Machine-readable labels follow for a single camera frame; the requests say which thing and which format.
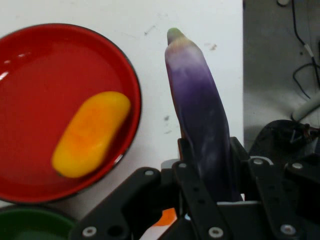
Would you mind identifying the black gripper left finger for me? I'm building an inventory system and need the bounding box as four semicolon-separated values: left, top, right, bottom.
68;136;237;240

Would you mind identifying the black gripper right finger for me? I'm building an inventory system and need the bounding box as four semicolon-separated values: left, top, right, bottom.
229;136;320;240

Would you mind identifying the purple toy eggplant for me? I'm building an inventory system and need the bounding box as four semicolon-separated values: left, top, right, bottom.
164;27;243;204

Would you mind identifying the black stand base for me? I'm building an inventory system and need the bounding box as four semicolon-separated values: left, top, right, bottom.
247;119;320;165

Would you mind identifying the yellow orange toy mango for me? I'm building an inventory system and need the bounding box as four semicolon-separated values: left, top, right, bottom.
51;90;132;179

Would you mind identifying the white tube on floor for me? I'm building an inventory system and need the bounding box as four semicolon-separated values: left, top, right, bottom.
291;91;320;121

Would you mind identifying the dark green bowl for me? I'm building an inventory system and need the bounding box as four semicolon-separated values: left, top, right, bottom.
0;206;77;240

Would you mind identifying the red round plate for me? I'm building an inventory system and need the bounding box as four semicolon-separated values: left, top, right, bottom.
0;23;142;204

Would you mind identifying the thin black floor cable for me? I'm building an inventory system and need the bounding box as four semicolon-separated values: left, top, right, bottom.
290;0;320;100

